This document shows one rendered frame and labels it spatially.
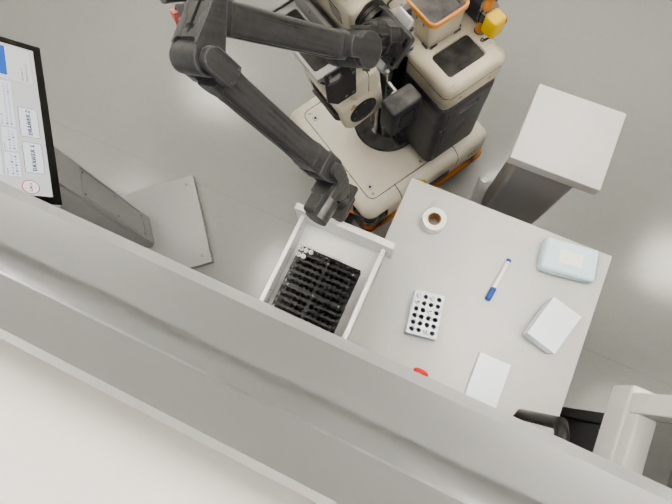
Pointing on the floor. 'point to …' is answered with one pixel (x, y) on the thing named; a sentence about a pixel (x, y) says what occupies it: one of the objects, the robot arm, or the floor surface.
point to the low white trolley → (475, 300)
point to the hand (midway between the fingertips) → (340, 212)
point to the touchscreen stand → (140, 212)
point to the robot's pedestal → (552, 155)
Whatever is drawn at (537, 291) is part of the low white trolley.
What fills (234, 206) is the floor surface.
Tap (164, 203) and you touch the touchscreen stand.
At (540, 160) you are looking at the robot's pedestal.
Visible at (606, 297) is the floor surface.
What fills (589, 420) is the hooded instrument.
